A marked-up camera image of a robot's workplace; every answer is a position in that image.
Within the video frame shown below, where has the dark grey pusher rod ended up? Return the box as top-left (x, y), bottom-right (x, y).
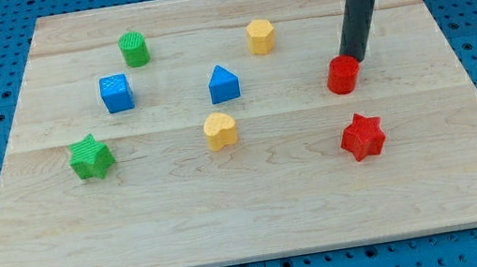
top-left (339, 0), bottom-right (375, 63)

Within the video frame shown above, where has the red cylinder block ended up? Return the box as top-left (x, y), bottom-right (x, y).
top-left (327, 55), bottom-right (359, 95)

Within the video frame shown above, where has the blue triangle block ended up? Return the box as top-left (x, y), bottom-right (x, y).
top-left (208, 65), bottom-right (241, 105)

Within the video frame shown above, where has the yellow hexagon block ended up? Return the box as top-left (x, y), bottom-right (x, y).
top-left (246, 19), bottom-right (276, 55)

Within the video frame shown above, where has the red star block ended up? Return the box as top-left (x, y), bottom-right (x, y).
top-left (340, 113), bottom-right (386, 162)

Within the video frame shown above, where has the yellow heart block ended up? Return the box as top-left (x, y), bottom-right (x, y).
top-left (203, 112), bottom-right (239, 152)

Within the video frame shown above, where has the green cylinder block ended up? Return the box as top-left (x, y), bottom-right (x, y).
top-left (118, 31), bottom-right (151, 67)

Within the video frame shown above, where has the wooden board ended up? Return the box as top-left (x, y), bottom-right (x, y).
top-left (0, 0), bottom-right (477, 267)

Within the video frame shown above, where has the blue cube block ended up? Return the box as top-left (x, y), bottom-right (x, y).
top-left (98, 73), bottom-right (135, 113)

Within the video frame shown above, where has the green star block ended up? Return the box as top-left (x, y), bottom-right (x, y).
top-left (68, 134), bottom-right (116, 180)

